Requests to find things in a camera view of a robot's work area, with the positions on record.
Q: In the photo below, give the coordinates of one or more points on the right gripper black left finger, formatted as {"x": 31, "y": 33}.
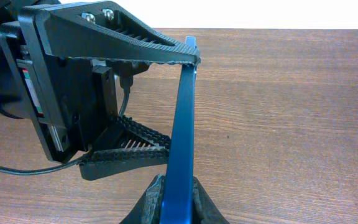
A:
{"x": 148, "y": 208}

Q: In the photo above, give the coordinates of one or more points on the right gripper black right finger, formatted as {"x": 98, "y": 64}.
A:
{"x": 204, "y": 209}

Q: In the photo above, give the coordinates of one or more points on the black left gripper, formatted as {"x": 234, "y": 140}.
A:
{"x": 69, "y": 97}

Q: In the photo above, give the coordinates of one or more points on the blue smartphone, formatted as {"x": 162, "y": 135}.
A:
{"x": 177, "y": 205}

